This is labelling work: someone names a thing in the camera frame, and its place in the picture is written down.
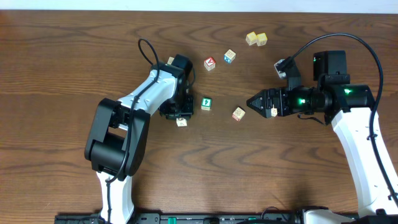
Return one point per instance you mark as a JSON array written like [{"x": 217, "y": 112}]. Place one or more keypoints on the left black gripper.
[{"x": 179, "y": 114}]

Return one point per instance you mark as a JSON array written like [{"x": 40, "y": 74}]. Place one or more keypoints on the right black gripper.
[{"x": 270, "y": 94}]

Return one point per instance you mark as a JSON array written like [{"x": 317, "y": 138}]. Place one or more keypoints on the white block soccer ball picture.
[{"x": 181, "y": 122}]

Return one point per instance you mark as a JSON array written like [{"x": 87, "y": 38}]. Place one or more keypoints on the white block dragonfly picture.
[{"x": 274, "y": 112}]

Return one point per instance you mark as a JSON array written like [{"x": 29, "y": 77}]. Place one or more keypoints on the green edged alphabet block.
[{"x": 206, "y": 103}]

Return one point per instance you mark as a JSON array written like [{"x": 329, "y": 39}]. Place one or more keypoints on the white block red edge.
[{"x": 238, "y": 113}]

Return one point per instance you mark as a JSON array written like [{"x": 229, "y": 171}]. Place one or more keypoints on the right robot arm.
[{"x": 347, "y": 108}]

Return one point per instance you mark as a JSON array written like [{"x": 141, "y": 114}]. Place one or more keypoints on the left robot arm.
[{"x": 117, "y": 140}]

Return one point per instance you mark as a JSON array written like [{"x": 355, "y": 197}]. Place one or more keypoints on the white block red side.
[{"x": 170, "y": 60}]

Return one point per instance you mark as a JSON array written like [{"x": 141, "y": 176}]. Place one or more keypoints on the red letter A block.
[{"x": 209, "y": 63}]

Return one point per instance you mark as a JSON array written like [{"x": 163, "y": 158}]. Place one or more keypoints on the blue edged alphabet block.
[{"x": 229, "y": 56}]

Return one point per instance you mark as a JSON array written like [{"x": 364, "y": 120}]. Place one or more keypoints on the yellow block right of pair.
[{"x": 261, "y": 39}]

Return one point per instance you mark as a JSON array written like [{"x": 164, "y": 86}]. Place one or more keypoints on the yellow block of pair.
[
  {"x": 251, "y": 38},
  {"x": 261, "y": 39}
]

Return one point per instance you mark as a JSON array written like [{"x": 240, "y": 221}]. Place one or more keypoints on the yellow block left of pair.
[{"x": 251, "y": 38}]

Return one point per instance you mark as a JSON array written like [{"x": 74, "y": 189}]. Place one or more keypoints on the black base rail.
[{"x": 308, "y": 215}]

